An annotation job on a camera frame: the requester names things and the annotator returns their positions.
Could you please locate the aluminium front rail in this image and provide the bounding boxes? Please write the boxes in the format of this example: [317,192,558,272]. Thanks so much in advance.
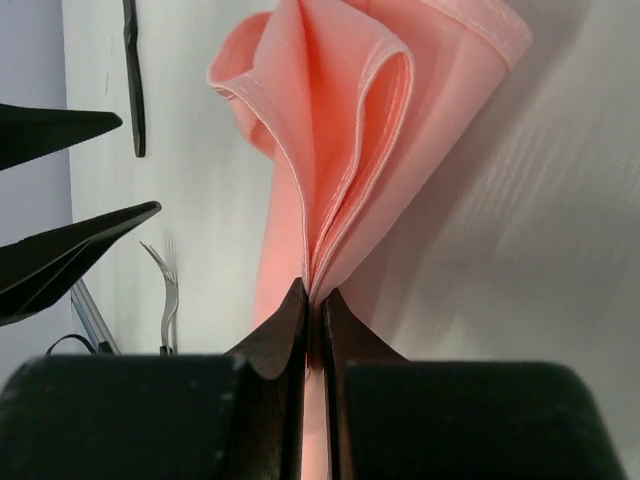
[70,279,120,355]

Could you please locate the silver fork black handle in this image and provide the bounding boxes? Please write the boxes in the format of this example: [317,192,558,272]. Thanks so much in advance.
[139,239,180,356]

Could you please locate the black knife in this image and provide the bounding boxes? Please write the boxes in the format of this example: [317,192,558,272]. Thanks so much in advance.
[122,0,146,158]

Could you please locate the pink satin napkin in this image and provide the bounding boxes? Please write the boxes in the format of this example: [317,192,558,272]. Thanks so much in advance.
[205,0,533,480]

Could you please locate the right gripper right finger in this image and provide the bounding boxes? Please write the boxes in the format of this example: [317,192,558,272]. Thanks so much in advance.
[322,292,625,479]

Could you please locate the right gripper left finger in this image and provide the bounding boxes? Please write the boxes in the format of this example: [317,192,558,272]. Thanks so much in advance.
[1,280,308,479]

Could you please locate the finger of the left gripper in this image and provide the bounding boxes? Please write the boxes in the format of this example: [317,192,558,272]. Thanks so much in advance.
[1,104,123,170]
[1,201,162,326]

